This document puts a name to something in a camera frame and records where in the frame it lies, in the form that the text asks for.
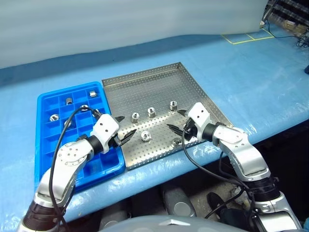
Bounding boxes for grey robot torso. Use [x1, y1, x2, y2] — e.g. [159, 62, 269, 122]
[98, 214, 251, 232]

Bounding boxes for perforated metal tray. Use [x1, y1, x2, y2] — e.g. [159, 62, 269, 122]
[101, 61, 235, 171]

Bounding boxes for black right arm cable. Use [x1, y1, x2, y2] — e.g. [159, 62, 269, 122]
[182, 127, 257, 219]

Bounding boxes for grey rounded shape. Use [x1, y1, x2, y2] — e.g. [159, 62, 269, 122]
[99, 208, 132, 229]
[162, 187, 197, 218]

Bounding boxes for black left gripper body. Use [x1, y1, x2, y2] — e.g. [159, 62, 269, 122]
[108, 131, 125, 149]

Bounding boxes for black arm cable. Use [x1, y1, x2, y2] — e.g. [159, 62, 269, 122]
[48, 106, 102, 232]
[182, 127, 257, 219]

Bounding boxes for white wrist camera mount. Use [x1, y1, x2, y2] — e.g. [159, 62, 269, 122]
[186, 102, 211, 142]
[90, 113, 120, 154]

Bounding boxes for black shoe shape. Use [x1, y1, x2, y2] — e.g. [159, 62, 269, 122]
[206, 192, 229, 214]

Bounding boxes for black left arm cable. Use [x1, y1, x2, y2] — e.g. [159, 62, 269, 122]
[48, 106, 102, 232]

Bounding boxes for storage shelf rack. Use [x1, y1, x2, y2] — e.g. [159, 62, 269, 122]
[262, 0, 309, 32]

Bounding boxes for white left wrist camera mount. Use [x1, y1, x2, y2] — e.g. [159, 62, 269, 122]
[90, 113, 120, 154]

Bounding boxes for blue compartment tray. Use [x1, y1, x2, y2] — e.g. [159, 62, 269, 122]
[36, 81, 126, 194]

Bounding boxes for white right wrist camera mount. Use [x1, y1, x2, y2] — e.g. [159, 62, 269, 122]
[186, 102, 211, 142]

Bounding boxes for black loose cables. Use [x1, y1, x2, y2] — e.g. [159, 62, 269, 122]
[265, 18, 309, 49]

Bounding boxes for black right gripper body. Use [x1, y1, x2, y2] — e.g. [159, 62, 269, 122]
[182, 118, 200, 142]

